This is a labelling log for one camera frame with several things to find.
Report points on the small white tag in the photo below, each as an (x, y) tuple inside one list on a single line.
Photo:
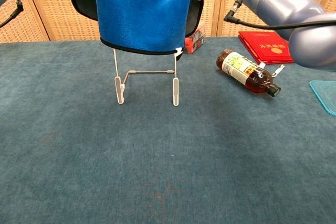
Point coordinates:
[(279, 70)]

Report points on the bamboo folding screen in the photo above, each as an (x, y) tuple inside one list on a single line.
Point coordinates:
[(52, 11)]

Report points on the red certificate book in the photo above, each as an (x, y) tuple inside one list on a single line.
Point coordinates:
[(262, 48)]

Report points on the brown tea bottle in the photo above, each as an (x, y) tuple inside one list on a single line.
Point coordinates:
[(244, 70)]

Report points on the teal plastic tray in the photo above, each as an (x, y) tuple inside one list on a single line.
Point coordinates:
[(326, 95)]

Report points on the clear box with orange parts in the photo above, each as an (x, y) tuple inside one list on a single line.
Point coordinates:
[(195, 43)]

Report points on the blue microfibre towel black trim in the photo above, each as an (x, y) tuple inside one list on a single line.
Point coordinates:
[(139, 11)]

